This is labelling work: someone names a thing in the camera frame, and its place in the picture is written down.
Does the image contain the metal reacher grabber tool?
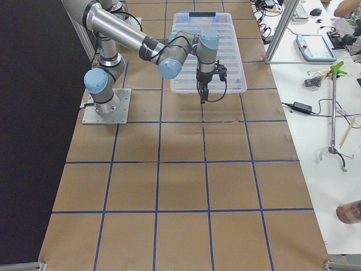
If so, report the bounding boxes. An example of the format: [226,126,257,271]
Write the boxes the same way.
[319,61,347,172]

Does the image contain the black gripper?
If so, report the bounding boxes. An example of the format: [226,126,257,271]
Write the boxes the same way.
[196,70,212,104]

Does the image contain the clear plastic box lid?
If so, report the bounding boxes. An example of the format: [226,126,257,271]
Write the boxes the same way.
[169,25,247,94]

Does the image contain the brown cylindrical container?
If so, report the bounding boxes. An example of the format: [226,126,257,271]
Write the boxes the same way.
[336,200,360,224]

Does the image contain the corner aluminium bracket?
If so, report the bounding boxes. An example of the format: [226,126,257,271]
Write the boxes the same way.
[0,261,47,271]
[324,261,361,271]

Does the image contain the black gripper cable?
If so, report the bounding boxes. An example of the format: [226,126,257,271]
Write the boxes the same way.
[203,76,228,103]

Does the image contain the brown paper table cover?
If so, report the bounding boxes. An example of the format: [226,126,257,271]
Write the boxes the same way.
[39,1,328,270]

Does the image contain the clear plastic storage box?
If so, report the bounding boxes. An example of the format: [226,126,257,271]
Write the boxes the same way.
[172,11,233,33]

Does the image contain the black bead bundle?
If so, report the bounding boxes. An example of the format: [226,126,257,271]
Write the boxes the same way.
[303,77,323,91]

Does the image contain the person forearm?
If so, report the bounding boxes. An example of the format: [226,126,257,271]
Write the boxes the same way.
[333,0,360,18]

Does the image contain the aluminium frame post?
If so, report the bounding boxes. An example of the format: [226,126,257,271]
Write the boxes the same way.
[265,0,299,64]

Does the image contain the black adapter cable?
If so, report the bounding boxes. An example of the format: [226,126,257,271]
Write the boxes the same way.
[281,98,361,117]

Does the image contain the left corner aluminium bracket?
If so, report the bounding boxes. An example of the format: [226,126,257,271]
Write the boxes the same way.
[0,261,47,271]

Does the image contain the black power adapter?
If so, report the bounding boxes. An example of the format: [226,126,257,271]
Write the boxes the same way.
[293,102,312,115]

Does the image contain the blue teach pendant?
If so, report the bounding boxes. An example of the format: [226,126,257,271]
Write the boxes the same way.
[296,34,337,62]

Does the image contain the white keyboard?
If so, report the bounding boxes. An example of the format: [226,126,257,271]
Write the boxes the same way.
[292,3,309,22]

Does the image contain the right corner aluminium bracket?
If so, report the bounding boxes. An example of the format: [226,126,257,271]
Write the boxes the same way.
[324,261,361,271]

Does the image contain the wooden chopsticks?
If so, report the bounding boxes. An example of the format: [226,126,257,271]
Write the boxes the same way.
[339,119,355,148]

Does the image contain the black computer mouse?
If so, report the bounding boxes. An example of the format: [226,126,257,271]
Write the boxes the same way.
[310,8,322,16]

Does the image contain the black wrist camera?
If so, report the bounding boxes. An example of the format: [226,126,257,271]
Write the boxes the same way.
[213,60,227,82]

